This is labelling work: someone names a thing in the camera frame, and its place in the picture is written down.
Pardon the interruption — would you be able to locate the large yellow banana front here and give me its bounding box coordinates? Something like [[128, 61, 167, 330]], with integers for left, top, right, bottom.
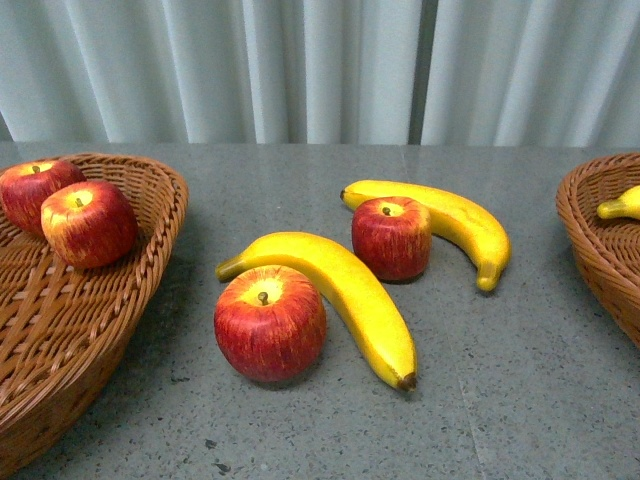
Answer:
[[215, 231, 418, 392]]

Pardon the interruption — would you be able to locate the small red apple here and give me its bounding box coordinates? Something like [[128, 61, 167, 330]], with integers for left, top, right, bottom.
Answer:
[[351, 196, 432, 282]]

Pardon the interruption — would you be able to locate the large red apple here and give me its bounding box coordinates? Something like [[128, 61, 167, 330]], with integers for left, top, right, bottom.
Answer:
[[213, 265, 327, 383]]

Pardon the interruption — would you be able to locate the yellow banana back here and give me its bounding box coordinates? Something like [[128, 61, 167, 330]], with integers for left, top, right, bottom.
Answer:
[[340, 179, 512, 292]]

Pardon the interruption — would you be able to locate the red apple front in basket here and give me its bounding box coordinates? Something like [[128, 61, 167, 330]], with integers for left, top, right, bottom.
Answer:
[[41, 180, 138, 269]]

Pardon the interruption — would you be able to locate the red apple in basket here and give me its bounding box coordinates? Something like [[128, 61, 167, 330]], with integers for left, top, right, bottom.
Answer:
[[41, 180, 138, 269], [1, 159, 86, 237]]

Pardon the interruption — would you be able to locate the white pleated curtain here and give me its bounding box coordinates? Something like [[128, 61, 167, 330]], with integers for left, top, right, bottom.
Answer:
[[1, 1, 639, 147]]

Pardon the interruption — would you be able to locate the left wicker basket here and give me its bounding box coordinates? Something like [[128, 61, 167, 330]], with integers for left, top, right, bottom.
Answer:
[[1, 153, 189, 479]]

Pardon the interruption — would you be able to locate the wicker basket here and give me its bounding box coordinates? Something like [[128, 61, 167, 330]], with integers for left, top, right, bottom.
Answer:
[[1, 153, 189, 479], [555, 152, 639, 344]]

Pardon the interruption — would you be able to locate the right wicker basket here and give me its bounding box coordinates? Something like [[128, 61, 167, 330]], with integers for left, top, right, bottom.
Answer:
[[555, 152, 639, 344]]

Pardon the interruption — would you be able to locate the red apple back in basket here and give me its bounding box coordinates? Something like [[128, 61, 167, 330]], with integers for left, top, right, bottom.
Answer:
[[1, 159, 86, 237]]

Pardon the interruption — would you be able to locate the yellow banana in right basket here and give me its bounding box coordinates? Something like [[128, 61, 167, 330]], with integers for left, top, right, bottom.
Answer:
[[596, 185, 640, 220]]

